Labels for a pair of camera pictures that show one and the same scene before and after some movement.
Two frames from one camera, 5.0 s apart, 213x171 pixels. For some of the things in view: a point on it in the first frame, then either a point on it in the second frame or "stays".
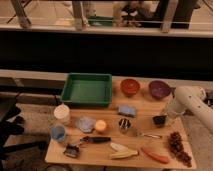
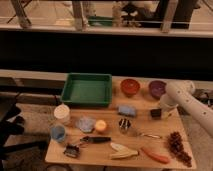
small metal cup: [124, 124] stays
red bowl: [129, 87] stays
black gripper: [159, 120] → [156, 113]
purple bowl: [160, 89] stays
